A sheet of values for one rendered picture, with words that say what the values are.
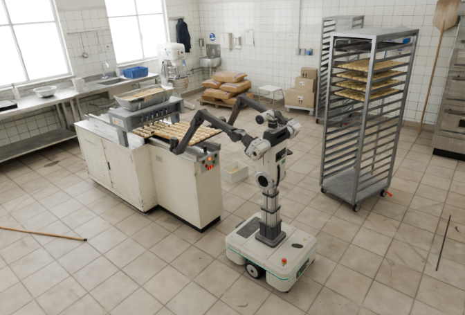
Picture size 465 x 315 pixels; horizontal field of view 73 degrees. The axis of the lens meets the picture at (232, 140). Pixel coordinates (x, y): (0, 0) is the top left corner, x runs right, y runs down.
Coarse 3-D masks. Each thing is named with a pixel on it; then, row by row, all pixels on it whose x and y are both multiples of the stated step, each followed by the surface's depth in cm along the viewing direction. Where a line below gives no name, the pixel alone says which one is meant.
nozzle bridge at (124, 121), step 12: (120, 108) 321; (144, 108) 317; (156, 108) 319; (180, 108) 344; (120, 120) 302; (132, 120) 310; (144, 120) 321; (156, 120) 327; (120, 132) 310; (120, 144) 319
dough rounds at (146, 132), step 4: (156, 124) 347; (160, 124) 349; (164, 124) 346; (168, 124) 346; (140, 128) 338; (144, 128) 340; (148, 128) 337; (152, 128) 338; (156, 128) 336; (160, 128) 336; (132, 132) 332; (136, 132) 328; (140, 132) 327; (144, 132) 329; (148, 132) 326; (140, 136) 321; (144, 136) 319; (148, 136) 319
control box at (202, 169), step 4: (212, 152) 294; (216, 152) 295; (204, 156) 287; (208, 156) 288; (212, 156) 292; (200, 160) 281; (204, 160) 284; (208, 160) 288; (212, 160) 293; (216, 160) 297; (200, 164) 282; (204, 164) 286; (208, 164) 290; (212, 164) 295; (216, 164) 298; (200, 168) 284; (204, 168) 287; (208, 168) 291; (200, 172) 286
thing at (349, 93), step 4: (388, 88) 322; (392, 88) 321; (336, 92) 316; (340, 92) 317; (344, 92) 315; (348, 92) 316; (352, 92) 318; (356, 92) 314; (360, 92) 313; (376, 92) 310; (380, 92) 312; (384, 92) 309; (388, 92) 310; (392, 92) 312; (348, 96) 305; (352, 96) 301; (356, 96) 303; (360, 96) 300; (364, 96) 299; (372, 96) 298; (376, 96) 298; (364, 100) 290
